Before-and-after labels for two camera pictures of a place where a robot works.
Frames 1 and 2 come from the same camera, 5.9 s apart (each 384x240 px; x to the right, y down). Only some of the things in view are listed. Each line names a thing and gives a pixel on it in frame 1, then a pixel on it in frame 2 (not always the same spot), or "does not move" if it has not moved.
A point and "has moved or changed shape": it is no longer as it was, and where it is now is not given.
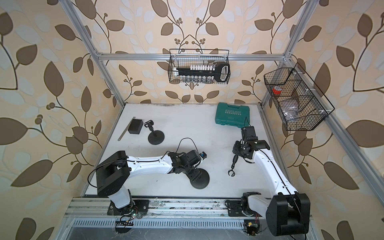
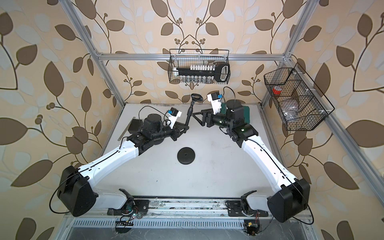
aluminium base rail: x=93 y=212 does not move
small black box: x=135 y=126 does not move
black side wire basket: x=301 y=105 does not move
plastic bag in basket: x=290 y=109 does not move
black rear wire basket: x=196 y=66 does not move
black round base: x=202 y=181 has moved or changed shape
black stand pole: x=235 y=158 → x=194 y=97
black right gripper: x=236 y=149 → x=209 y=114
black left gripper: x=197 y=172 → x=175 y=132
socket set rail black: x=203 y=73 does not move
